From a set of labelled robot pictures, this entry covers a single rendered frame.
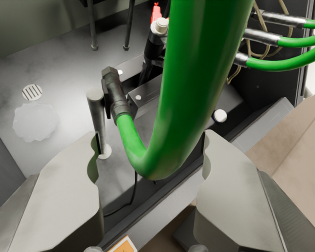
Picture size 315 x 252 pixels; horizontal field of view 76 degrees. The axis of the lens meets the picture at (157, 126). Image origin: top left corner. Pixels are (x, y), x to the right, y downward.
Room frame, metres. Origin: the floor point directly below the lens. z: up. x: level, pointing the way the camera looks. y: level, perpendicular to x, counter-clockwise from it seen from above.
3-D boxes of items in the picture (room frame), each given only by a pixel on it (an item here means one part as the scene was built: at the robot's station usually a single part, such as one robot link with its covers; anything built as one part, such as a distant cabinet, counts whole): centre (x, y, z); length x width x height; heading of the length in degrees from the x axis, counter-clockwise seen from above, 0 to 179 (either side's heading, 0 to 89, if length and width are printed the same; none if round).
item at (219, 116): (0.34, -0.12, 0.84); 0.04 x 0.04 x 0.01
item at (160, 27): (0.21, 0.08, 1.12); 0.02 x 0.02 x 0.03
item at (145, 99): (0.32, 0.05, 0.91); 0.34 x 0.10 x 0.15; 164
